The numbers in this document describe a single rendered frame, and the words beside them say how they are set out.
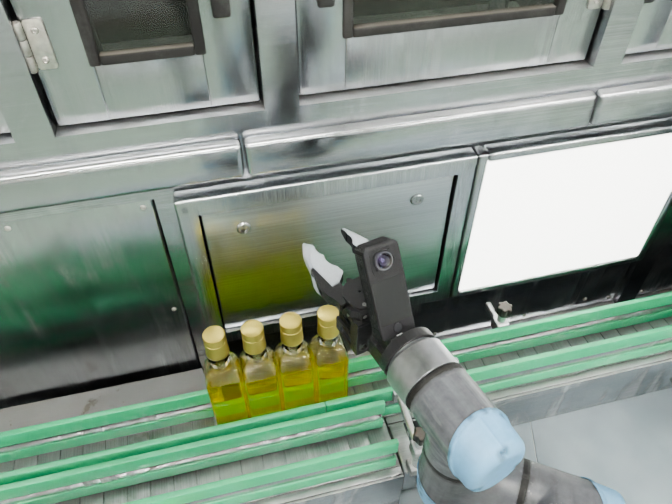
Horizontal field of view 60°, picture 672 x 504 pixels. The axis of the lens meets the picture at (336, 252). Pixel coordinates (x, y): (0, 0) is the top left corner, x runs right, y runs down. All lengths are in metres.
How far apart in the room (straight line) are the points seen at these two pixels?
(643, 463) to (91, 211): 1.11
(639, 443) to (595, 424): 0.09
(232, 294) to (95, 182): 0.31
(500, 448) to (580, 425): 0.76
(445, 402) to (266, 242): 0.44
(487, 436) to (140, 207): 0.59
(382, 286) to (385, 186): 0.30
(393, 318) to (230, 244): 0.36
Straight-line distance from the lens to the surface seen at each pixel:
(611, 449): 1.35
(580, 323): 1.27
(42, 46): 0.80
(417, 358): 0.64
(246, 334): 0.88
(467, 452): 0.60
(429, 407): 0.62
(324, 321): 0.88
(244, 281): 0.99
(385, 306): 0.66
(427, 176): 0.93
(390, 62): 0.86
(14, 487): 1.09
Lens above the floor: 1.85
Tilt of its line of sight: 45 degrees down
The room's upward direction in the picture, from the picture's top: straight up
